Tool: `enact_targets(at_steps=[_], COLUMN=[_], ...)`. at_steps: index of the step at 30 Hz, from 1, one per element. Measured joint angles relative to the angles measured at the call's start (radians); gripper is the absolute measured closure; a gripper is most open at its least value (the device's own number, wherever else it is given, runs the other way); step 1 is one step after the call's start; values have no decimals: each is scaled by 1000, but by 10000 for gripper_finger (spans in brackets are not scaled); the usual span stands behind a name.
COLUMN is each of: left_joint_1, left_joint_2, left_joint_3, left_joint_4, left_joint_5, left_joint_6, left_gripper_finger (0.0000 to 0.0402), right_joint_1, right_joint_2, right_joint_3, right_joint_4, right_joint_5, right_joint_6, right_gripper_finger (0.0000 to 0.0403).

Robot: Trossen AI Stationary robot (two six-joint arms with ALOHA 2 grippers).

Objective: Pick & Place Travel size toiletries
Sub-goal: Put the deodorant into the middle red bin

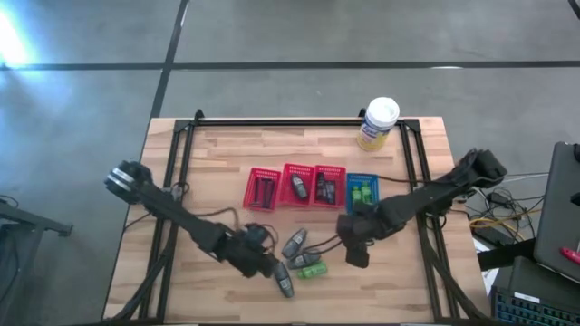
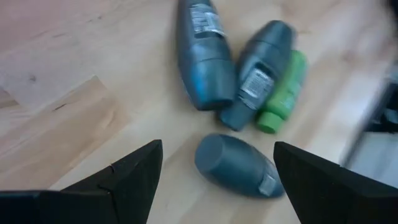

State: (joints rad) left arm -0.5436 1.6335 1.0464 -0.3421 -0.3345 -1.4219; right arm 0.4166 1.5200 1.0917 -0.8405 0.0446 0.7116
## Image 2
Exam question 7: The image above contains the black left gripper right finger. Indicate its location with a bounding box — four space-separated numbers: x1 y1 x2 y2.
273 141 398 224

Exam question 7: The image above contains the dark grey toiletry bottle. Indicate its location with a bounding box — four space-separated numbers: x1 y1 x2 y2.
216 19 297 132
175 0 236 111
194 133 285 199

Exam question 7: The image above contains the green toiletry bottle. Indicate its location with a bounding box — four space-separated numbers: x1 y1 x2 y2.
256 49 309 134

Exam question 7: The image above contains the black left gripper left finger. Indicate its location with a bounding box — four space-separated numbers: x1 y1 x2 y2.
0 139 164 224

